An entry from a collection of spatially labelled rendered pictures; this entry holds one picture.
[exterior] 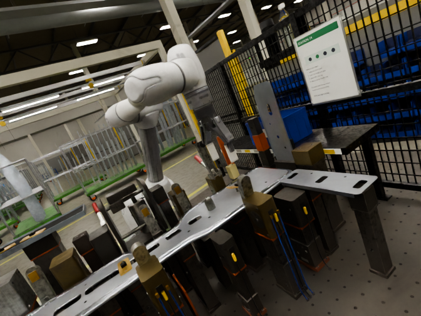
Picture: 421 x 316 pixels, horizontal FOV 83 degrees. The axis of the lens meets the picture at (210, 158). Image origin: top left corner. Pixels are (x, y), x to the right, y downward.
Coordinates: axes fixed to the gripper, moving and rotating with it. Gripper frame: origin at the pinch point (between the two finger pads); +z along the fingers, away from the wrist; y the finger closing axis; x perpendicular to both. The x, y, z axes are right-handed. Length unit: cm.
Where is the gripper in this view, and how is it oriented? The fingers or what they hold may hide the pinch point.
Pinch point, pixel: (223, 157)
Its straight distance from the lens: 89.8
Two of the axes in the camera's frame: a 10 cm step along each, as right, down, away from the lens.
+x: 8.0, -4.5, 4.0
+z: 3.9, 8.9, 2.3
